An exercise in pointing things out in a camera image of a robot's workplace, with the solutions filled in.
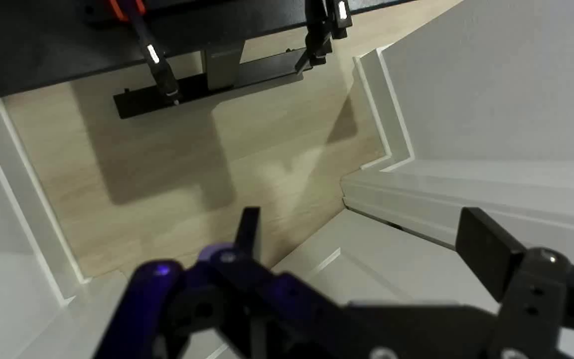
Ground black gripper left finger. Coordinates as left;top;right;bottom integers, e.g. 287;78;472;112
93;206;342;359

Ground black base board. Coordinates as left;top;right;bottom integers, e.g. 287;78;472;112
0;0;410;104

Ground white door frame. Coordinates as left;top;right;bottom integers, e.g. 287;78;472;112
340;46;574;267

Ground black metal base bracket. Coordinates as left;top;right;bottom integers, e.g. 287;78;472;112
111;46;307;122

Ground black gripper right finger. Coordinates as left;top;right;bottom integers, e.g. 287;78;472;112
456;206;574;359

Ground black orange spring clamp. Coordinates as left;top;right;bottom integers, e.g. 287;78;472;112
293;0;354;74
105;0;183;106

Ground white baseboard trim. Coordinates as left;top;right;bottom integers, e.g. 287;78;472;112
0;98;91;309

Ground white panel door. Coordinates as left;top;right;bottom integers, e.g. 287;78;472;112
269;208;502;315

